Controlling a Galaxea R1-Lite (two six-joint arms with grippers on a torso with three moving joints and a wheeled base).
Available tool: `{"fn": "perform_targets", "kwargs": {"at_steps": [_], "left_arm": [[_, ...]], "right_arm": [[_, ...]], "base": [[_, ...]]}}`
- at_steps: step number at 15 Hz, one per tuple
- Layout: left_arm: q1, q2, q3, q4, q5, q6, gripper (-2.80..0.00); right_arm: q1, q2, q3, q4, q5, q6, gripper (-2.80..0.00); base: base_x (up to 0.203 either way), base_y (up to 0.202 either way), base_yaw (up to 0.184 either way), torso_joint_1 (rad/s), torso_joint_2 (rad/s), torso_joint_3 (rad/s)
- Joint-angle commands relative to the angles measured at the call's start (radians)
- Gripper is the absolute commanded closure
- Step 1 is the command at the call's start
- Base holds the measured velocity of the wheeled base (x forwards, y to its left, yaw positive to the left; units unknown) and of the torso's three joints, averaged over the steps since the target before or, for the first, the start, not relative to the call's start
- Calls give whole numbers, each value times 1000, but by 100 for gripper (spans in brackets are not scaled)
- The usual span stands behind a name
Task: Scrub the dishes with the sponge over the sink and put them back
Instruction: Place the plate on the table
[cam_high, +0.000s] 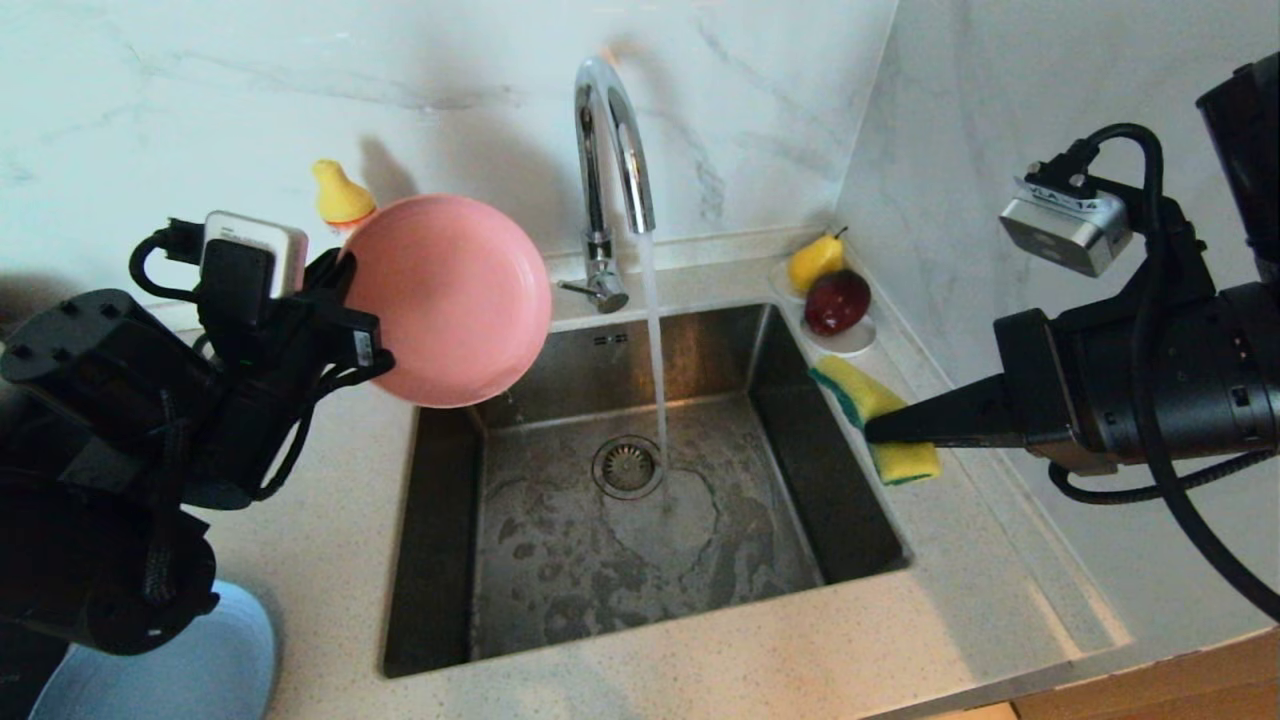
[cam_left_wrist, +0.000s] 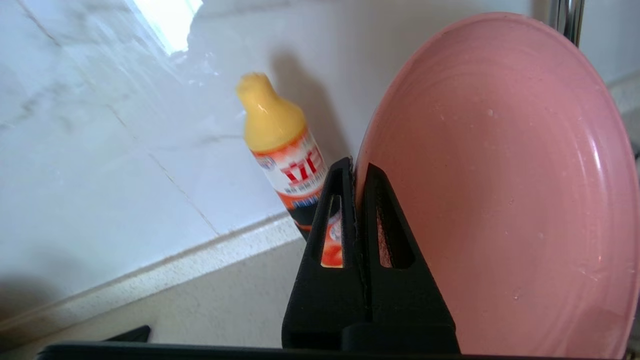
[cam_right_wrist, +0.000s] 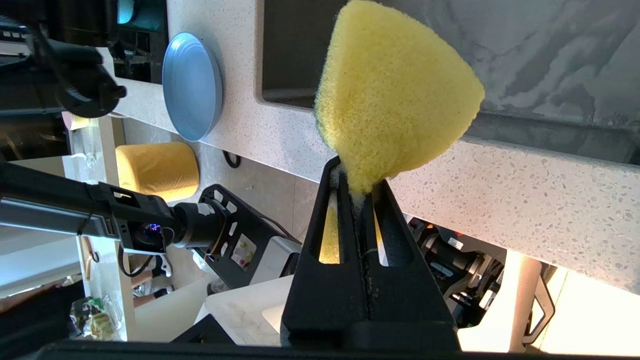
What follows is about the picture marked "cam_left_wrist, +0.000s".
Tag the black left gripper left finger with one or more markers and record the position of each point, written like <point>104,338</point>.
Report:
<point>325,310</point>

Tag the yellow orange dish soap bottle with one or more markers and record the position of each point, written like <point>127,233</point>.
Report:
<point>272,120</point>

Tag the chrome gooseneck faucet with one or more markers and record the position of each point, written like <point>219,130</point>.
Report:
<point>567,20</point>

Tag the pink plate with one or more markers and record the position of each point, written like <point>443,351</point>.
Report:
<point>500,175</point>

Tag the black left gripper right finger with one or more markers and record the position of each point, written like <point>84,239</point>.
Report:
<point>405,310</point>

